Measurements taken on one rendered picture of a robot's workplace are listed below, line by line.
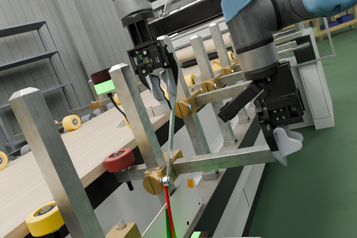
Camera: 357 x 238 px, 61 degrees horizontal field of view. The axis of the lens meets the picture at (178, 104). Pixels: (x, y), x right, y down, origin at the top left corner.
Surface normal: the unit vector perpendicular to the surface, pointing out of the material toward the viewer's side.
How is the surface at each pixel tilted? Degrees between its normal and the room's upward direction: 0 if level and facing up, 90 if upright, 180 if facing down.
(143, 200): 90
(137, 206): 90
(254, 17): 90
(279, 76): 90
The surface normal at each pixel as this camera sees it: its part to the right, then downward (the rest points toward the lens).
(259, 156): -0.40, 0.30
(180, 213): 0.85, -0.22
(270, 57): 0.33, 0.04
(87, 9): 0.62, -0.08
